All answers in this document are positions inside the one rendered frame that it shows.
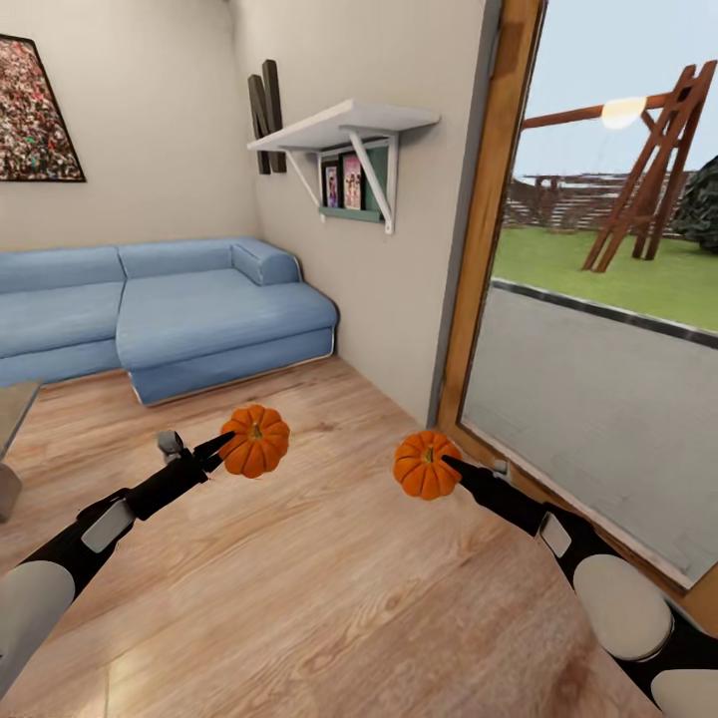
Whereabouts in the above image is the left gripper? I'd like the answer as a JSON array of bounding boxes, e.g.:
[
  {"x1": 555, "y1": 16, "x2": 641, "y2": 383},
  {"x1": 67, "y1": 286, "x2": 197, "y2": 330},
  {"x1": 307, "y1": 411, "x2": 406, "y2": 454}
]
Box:
[{"x1": 149, "y1": 432, "x2": 234, "y2": 506}]

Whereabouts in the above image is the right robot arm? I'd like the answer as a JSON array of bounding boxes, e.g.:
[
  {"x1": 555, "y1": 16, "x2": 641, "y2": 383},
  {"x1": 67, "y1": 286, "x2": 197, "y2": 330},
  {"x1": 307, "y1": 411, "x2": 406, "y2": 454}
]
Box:
[{"x1": 443, "y1": 456, "x2": 718, "y2": 718}]

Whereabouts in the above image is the pumpkin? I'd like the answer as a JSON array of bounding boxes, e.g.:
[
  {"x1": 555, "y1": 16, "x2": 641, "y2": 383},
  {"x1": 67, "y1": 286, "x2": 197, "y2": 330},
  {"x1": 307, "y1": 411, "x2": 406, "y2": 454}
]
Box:
[
  {"x1": 217, "y1": 405, "x2": 290, "y2": 479},
  {"x1": 393, "y1": 429, "x2": 462, "y2": 502}
]

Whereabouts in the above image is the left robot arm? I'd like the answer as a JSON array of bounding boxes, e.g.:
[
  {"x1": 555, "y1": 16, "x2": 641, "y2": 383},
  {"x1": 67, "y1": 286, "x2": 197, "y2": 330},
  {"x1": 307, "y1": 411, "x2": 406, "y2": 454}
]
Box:
[{"x1": 0, "y1": 431, "x2": 234, "y2": 700}]

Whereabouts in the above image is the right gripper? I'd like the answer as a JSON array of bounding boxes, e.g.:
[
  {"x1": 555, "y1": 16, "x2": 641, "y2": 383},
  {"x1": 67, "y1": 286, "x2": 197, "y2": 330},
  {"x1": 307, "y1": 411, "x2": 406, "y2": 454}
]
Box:
[{"x1": 443, "y1": 456, "x2": 526, "y2": 524}]

